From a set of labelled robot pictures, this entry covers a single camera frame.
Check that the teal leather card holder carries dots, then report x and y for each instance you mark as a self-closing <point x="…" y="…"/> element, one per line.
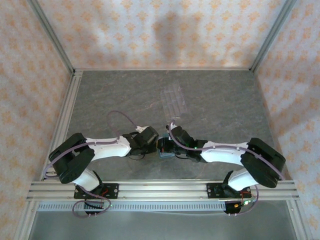
<point x="166" y="155"/>

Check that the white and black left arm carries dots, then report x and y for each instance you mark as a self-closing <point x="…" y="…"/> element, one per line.
<point x="110" y="150"/>

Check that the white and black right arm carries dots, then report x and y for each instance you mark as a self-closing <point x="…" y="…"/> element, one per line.
<point x="220" y="156"/>

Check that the clear acrylic card stand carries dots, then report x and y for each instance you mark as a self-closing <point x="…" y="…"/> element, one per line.
<point x="175" y="100"/>

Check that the grey metal lower panel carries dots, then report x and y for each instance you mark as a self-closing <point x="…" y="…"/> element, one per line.
<point x="162" y="227"/>

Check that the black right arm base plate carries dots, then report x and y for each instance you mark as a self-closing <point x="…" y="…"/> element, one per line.
<point x="212" y="191"/>

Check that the wide aluminium mounting rail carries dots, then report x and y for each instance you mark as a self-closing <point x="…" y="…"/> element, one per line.
<point x="162" y="190"/>

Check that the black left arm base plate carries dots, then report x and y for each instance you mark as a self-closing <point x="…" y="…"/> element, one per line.
<point x="113" y="191"/>

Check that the aluminium side rail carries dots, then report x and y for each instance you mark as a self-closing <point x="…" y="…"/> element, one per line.
<point x="70" y="100"/>

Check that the thin aluminium back rail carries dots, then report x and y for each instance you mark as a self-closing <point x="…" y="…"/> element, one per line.
<point x="162" y="69"/>

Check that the aluminium frame leg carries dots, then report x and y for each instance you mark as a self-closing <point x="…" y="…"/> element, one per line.
<point x="298" y="220"/>
<point x="25" y="222"/>

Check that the aluminium frame post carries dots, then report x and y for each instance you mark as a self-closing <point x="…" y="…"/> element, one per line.
<point x="273" y="35"/>
<point x="51" y="35"/>

